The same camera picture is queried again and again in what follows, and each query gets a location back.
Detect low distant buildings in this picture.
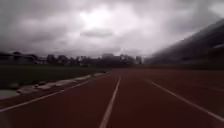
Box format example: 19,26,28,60
79,53,138,68

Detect red running track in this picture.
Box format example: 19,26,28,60
0,68,224,128

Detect row of trees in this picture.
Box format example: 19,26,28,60
0,50,144,67

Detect dark green grass field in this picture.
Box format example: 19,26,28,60
0,64,111,90

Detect pale concrete kerb strip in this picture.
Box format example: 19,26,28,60
0,71,108,100

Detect grandstand building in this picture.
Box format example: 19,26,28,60
143,19,224,70

